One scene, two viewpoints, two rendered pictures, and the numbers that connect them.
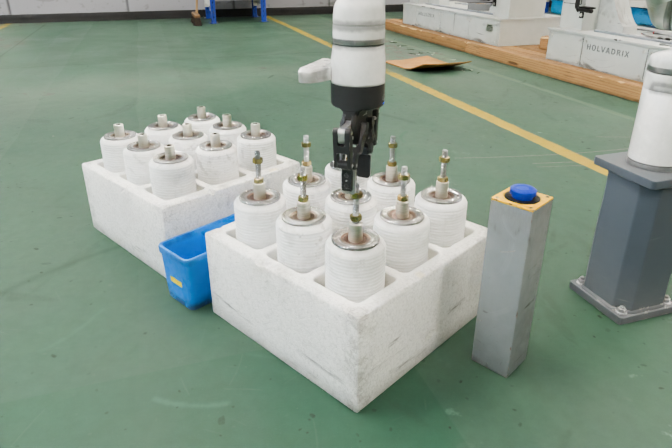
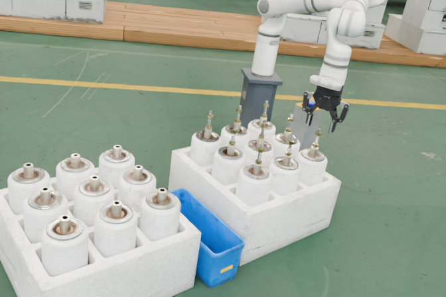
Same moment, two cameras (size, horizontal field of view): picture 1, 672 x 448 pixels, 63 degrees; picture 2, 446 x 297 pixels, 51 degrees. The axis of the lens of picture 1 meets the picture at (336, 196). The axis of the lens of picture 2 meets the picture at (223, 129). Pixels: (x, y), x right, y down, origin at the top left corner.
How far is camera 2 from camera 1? 1.62 m
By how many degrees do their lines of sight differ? 76
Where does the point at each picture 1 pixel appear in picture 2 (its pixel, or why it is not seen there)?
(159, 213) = (198, 238)
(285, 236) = (297, 176)
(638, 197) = (273, 90)
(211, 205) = not seen: hidden behind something
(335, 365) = (324, 213)
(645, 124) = (269, 59)
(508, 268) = (311, 136)
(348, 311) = (336, 182)
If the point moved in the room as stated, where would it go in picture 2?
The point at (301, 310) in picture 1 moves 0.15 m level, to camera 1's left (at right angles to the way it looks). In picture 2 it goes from (312, 203) to (314, 233)
